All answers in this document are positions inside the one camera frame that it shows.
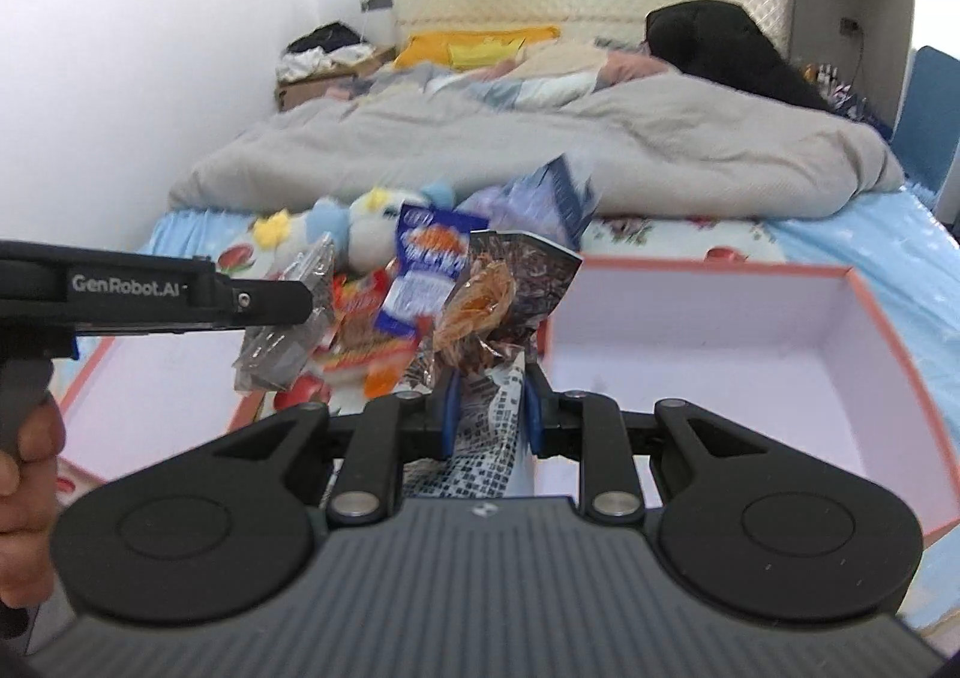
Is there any yellow pillow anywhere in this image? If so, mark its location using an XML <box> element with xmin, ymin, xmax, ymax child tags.
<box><xmin>394</xmin><ymin>27</ymin><xmax>562</xmax><ymax>73</ymax></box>

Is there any pale blue tissue packet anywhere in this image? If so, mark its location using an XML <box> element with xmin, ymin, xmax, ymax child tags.
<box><xmin>457</xmin><ymin>155</ymin><xmax>601</xmax><ymax>251</ymax></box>

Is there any clear crinkled snack packet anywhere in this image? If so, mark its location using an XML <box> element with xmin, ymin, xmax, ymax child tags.
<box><xmin>232</xmin><ymin>235</ymin><xmax>338</xmax><ymax>394</ymax></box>

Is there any pile of clothes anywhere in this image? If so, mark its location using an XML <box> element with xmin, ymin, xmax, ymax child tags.
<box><xmin>281</xmin><ymin>22</ymin><xmax>376</xmax><ymax>79</ymax></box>

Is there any dark mosaic snack packet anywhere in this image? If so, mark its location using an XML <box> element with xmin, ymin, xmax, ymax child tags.
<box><xmin>401</xmin><ymin>228</ymin><xmax>584</xmax><ymax>499</ymax></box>

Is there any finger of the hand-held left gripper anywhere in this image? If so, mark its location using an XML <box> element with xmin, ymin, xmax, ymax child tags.
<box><xmin>214</xmin><ymin>273</ymin><xmax>314</xmax><ymax>332</ymax></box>

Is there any white blue plush toy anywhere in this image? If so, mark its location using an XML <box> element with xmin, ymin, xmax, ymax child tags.
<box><xmin>253</xmin><ymin>181</ymin><xmax>458</xmax><ymax>272</ymax></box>

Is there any pink shallow box lid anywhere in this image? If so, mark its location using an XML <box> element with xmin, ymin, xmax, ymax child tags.
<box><xmin>56</xmin><ymin>333</ymin><xmax>263</xmax><ymax>485</ymax></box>

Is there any red-bordered clear snack packet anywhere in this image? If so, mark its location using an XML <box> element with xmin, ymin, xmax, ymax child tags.
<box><xmin>330</xmin><ymin>269</ymin><xmax>396</xmax><ymax>350</ymax></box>

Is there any cardboard box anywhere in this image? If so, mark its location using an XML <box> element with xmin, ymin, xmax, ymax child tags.
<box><xmin>274</xmin><ymin>46</ymin><xmax>398</xmax><ymax>114</ymax></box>

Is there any row of small bottles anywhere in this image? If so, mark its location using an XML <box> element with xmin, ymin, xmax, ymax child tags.
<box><xmin>802</xmin><ymin>59</ymin><xmax>856</xmax><ymax>98</ymax></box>

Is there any pastel patchwork quilt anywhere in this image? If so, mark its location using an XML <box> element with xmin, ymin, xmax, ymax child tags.
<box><xmin>330</xmin><ymin>40</ymin><xmax>676</xmax><ymax>116</ymax></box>

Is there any blue chair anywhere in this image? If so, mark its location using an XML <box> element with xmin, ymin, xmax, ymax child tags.
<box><xmin>892</xmin><ymin>46</ymin><xmax>960</xmax><ymax>199</ymax></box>

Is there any black fluffy garment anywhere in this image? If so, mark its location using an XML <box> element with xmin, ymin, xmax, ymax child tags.
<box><xmin>645</xmin><ymin>0</ymin><xmax>833</xmax><ymax>113</ymax></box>

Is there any red orange snack packet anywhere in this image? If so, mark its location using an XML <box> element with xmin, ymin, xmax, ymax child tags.
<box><xmin>322</xmin><ymin>337</ymin><xmax>422</xmax><ymax>401</ymax></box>

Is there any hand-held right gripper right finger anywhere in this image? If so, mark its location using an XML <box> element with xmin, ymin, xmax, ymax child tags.
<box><xmin>523</xmin><ymin>363</ymin><xmax>760</xmax><ymax>523</ymax></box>

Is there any grey duvet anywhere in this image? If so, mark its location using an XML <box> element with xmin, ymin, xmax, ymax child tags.
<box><xmin>166</xmin><ymin>59</ymin><xmax>906</xmax><ymax>218</ymax></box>

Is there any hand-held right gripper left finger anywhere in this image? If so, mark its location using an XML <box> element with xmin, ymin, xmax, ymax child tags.
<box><xmin>214</xmin><ymin>370</ymin><xmax>462</xmax><ymax>527</ymax></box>

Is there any blue snack packet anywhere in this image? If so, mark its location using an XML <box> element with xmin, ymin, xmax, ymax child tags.
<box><xmin>373</xmin><ymin>202</ymin><xmax>492</xmax><ymax>341</ymax></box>

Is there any person's left hand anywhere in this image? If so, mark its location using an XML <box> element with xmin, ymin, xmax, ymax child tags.
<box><xmin>0</xmin><ymin>393</ymin><xmax>68</xmax><ymax>609</ymax></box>

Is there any pink deep box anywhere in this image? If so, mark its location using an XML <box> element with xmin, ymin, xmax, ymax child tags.
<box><xmin>536</xmin><ymin>256</ymin><xmax>960</xmax><ymax>550</ymax></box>

